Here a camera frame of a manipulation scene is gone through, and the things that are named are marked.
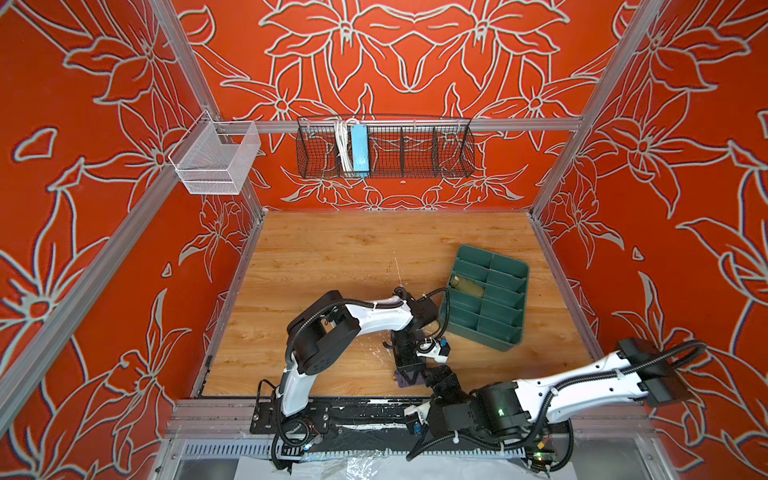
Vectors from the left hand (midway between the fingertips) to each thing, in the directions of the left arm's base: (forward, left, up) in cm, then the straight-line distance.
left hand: (413, 377), depth 79 cm
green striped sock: (+26, -17, +6) cm, 32 cm away
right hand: (-3, -2, +7) cm, 7 cm away
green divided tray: (+22, -22, +6) cm, 31 cm away
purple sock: (-1, +1, +3) cm, 4 cm away
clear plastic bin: (+54, +66, +31) cm, 90 cm away
